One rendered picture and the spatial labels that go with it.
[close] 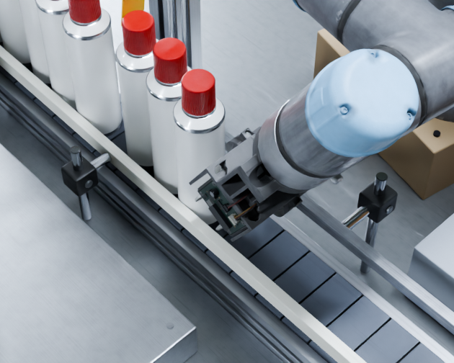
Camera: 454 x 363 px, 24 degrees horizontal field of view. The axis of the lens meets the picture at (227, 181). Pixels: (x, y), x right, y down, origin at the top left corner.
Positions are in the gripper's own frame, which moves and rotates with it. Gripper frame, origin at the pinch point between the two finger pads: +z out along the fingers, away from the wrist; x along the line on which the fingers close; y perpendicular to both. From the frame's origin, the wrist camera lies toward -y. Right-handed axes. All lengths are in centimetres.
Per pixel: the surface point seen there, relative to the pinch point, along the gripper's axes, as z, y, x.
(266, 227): 3.3, -2.5, 5.1
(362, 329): -4.6, -0.5, 18.8
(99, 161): 9.5, 6.4, -11.8
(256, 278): -2.5, 4.7, 8.2
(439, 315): -14.8, -2.7, 20.4
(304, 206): -6.1, -2.7, 5.2
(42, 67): 17.3, 2.2, -25.7
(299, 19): 19.9, -32.9, -13.6
